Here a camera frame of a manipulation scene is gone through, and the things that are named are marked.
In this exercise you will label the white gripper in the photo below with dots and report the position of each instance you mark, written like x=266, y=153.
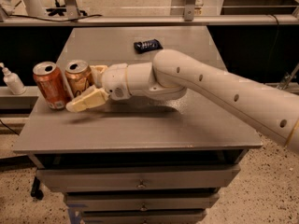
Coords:
x=114, y=79

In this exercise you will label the orange gold soda can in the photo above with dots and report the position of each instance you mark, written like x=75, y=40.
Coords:
x=79, y=76

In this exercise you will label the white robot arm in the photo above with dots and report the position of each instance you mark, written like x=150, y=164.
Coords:
x=270, y=111

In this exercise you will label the red coke can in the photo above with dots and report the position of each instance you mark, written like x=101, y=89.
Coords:
x=49, y=80

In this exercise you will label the dark blue snack packet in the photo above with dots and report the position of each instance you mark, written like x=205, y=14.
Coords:
x=146, y=46

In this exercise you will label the white pump bottle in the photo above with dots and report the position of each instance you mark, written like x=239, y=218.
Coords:
x=12, y=81

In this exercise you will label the grey drawer cabinet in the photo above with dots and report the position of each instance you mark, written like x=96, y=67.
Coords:
x=139, y=132

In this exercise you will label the top grey drawer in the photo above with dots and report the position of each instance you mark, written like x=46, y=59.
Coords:
x=138, y=178

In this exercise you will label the grey drawer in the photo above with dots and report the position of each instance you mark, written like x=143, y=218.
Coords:
x=138, y=178
x=146, y=200
x=186, y=216

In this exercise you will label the middle grey drawer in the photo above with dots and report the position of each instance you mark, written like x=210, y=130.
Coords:
x=146, y=200

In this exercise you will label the black caster wheel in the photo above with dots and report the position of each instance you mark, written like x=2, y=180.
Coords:
x=36, y=192

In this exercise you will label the bottom grey drawer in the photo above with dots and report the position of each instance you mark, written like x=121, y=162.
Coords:
x=186, y=216

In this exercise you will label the grey metal rail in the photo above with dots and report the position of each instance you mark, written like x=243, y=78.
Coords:
x=102, y=21

